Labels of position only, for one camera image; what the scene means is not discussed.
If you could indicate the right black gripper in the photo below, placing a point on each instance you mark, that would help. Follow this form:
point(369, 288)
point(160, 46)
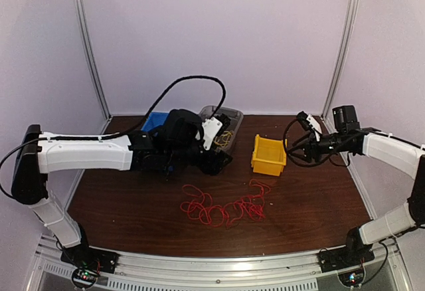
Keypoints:
point(313, 147)

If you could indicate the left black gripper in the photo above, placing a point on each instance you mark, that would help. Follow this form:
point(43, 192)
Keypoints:
point(214, 164)

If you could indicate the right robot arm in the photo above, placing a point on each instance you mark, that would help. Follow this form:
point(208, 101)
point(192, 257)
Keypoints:
point(406, 158)

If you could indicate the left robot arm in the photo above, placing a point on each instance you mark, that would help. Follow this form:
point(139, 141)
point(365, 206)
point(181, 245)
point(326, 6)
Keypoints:
point(183, 139)

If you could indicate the grey transparent plastic tub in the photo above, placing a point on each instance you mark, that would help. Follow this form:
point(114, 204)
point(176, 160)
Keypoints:
point(227, 140)

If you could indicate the yellow plastic bin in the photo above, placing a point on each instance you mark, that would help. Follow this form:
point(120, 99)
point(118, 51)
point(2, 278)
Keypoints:
point(268, 156)

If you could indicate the blue plastic bin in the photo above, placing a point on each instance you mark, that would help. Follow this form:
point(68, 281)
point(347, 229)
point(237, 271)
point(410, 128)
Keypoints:
point(154, 120)

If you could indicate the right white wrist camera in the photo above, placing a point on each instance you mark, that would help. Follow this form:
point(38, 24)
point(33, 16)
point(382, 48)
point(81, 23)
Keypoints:
point(309, 123)

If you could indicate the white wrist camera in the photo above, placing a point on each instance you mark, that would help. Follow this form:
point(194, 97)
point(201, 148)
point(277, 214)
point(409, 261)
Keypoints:
point(213, 127)
point(309, 123)

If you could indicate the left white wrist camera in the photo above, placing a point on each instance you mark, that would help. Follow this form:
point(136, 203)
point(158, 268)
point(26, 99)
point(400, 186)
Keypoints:
point(213, 127)

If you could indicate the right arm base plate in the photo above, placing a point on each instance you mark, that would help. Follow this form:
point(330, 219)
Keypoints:
point(341, 258)

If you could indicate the aluminium front rail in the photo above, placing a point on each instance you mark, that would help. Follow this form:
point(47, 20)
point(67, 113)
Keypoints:
point(293, 271)

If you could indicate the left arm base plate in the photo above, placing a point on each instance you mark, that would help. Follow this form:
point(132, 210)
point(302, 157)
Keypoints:
point(95, 260)

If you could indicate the right aluminium frame post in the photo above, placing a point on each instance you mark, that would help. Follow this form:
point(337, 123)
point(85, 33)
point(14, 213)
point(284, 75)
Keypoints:
point(350, 18)

